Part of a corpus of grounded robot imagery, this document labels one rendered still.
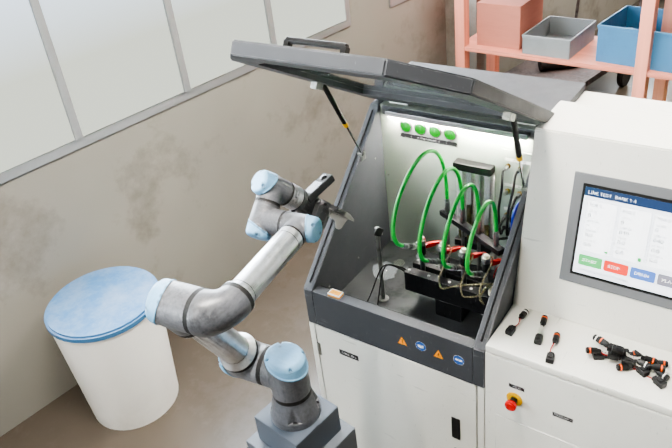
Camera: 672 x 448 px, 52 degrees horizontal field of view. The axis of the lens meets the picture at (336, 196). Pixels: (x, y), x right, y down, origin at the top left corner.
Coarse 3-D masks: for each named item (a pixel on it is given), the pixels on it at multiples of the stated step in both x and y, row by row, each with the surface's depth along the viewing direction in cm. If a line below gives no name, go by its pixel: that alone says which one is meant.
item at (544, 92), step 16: (416, 64) 276; (432, 64) 274; (480, 80) 255; (496, 80) 253; (512, 80) 252; (528, 80) 250; (544, 80) 249; (560, 80) 247; (528, 96) 238; (544, 96) 237; (560, 96) 235; (576, 96) 236; (592, 96) 240; (608, 96) 238; (624, 96) 237; (656, 112) 224
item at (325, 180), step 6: (324, 174) 214; (330, 174) 213; (318, 180) 213; (324, 180) 211; (330, 180) 212; (312, 186) 211; (318, 186) 210; (324, 186) 211; (312, 192) 208; (318, 192) 210; (312, 198) 208
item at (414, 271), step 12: (432, 264) 248; (408, 276) 246; (420, 276) 243; (432, 276) 242; (456, 276) 242; (468, 276) 240; (408, 288) 249; (420, 288) 246; (432, 288) 242; (456, 288) 236; (468, 288) 235; (444, 300) 242; (456, 300) 239; (468, 300) 235; (444, 312) 245; (456, 312) 241; (468, 312) 246; (480, 312) 235
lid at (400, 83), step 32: (256, 64) 193; (288, 64) 170; (320, 64) 160; (352, 64) 156; (384, 64) 151; (384, 96) 238; (416, 96) 228; (448, 96) 199; (480, 96) 162; (512, 96) 179
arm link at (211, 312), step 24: (288, 216) 192; (312, 216) 191; (288, 240) 184; (312, 240) 189; (264, 264) 175; (240, 288) 167; (264, 288) 174; (192, 312) 162; (216, 312) 162; (240, 312) 165
